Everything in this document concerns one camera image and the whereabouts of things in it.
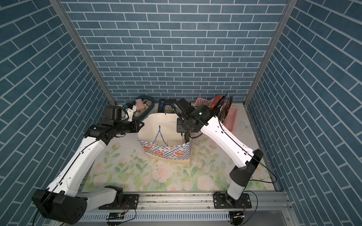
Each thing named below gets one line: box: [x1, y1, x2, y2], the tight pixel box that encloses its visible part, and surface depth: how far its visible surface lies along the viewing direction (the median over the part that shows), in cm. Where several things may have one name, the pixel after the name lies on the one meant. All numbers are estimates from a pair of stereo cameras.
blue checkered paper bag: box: [137, 113, 194, 165], surface depth 77 cm
